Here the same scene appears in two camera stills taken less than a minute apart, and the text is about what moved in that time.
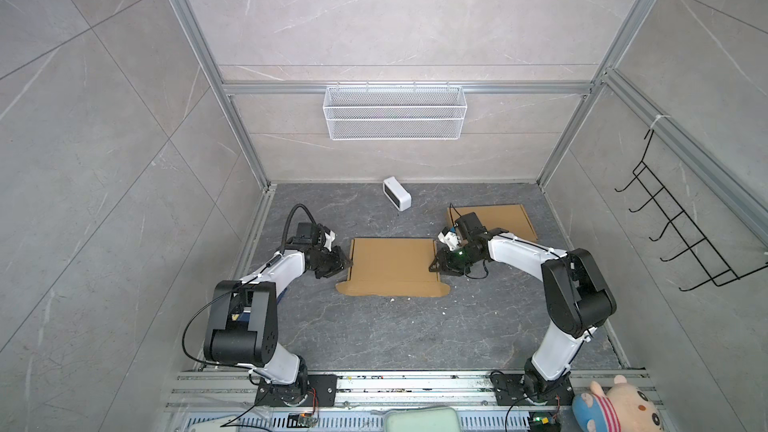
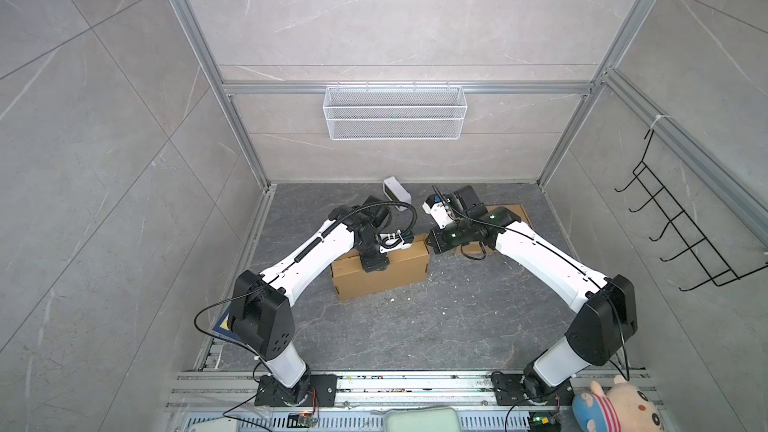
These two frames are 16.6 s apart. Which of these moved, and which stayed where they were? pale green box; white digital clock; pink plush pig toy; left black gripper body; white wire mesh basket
Moved: left black gripper body
Stayed: pale green box; white wire mesh basket; pink plush pig toy; white digital clock
